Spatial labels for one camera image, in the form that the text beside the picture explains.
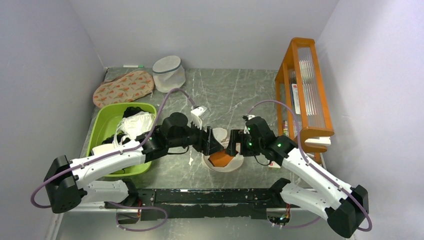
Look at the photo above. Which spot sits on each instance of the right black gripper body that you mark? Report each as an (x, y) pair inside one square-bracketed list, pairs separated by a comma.
[(248, 147)]

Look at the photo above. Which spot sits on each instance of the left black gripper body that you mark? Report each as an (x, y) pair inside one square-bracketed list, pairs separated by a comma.
[(194, 135)]

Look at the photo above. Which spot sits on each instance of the beige mesh laundry bag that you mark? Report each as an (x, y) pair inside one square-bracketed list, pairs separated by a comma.
[(223, 136)]

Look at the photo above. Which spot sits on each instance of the orange bra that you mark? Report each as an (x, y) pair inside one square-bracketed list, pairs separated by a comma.
[(220, 159)]

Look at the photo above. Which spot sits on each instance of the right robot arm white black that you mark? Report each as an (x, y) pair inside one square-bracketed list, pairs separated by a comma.
[(343, 206)]

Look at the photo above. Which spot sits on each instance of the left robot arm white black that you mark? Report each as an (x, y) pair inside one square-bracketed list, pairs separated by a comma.
[(72, 182)]

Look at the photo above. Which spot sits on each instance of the white mesh laundry bag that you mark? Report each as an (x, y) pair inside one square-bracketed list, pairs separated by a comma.
[(168, 73)]

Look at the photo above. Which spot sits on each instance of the small white red box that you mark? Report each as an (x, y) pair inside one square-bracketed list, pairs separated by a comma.
[(274, 165)]

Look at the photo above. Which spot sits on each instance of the orange wooden rack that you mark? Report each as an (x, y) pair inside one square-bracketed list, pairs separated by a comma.
[(299, 85)]

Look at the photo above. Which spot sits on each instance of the white bras in basin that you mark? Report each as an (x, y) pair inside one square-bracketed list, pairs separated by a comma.
[(134, 122)]

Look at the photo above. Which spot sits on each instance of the floral patterned fabric pad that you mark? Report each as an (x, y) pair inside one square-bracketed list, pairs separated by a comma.
[(125, 88)]

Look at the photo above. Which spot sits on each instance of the green plastic basin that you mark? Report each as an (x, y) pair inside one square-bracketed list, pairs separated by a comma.
[(105, 125)]

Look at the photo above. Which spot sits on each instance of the green white marker pen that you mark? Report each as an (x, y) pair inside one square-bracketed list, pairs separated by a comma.
[(133, 66)]

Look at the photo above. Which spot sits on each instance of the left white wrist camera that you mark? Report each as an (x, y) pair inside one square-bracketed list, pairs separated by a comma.
[(197, 116)]

